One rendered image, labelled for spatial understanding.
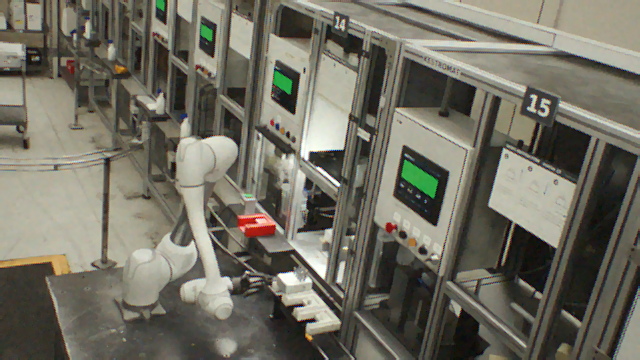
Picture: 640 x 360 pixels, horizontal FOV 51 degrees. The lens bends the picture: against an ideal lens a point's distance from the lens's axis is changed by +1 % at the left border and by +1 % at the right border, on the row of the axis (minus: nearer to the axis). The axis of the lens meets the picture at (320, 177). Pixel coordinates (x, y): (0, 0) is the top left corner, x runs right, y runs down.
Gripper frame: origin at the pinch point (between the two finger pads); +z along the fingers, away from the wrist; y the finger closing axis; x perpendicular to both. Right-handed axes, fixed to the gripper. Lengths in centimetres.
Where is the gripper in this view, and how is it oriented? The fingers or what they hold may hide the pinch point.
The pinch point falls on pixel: (272, 280)
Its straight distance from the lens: 301.0
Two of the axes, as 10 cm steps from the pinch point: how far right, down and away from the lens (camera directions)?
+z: 8.7, -0.6, 4.9
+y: 1.4, -9.2, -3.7
